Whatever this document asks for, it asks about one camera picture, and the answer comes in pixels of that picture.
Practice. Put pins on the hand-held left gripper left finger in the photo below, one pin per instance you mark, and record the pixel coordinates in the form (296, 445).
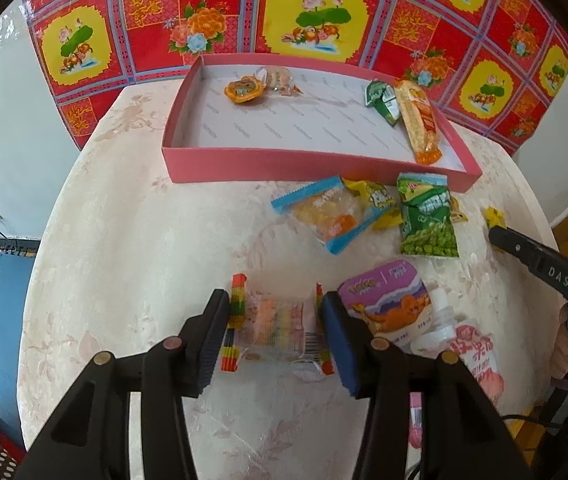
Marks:
(211, 345)

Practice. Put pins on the pink cardboard box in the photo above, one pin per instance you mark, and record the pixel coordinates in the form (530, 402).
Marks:
(264, 165)

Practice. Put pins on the pale floral tablecloth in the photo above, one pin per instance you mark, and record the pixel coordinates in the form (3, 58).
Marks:
(139, 260)

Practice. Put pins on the red floral printed cloth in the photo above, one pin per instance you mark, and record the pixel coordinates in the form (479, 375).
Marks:
(154, 10)

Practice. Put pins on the yellow candy packet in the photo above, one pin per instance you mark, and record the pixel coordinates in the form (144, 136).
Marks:
(378, 197)

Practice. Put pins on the purple cartoon tin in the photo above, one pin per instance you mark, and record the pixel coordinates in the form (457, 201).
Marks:
(388, 305)

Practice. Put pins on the orange jelly cup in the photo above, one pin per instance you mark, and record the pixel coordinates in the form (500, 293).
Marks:
(245, 90)

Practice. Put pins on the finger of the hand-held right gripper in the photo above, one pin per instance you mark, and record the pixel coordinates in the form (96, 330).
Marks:
(513, 246)

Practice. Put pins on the small yellow candy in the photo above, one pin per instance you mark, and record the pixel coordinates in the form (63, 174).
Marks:
(493, 217)

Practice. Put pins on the rainbow candy clear packet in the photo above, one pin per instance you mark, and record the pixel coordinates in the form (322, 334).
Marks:
(274, 325)
(278, 79)

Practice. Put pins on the small green white packet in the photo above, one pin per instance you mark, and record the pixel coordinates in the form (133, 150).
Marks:
(383, 102)

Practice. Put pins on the yellow plastic object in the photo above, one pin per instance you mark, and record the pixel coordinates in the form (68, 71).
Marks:
(526, 440)

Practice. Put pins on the white peach drink pouch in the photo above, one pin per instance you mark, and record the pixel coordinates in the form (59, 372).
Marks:
(473, 355)

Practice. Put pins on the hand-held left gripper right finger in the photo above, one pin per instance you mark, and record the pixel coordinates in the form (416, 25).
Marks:
(343, 350)

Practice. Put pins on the green pea snack packet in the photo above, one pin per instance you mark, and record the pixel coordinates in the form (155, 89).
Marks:
(426, 220)

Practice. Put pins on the long orange snack packet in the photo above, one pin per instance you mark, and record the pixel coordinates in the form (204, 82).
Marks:
(418, 120)

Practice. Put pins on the blue-edged gummy packet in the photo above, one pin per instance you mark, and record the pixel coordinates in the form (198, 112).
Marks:
(329, 212)

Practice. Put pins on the small orange candy packet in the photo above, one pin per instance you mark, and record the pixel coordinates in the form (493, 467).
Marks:
(458, 212)

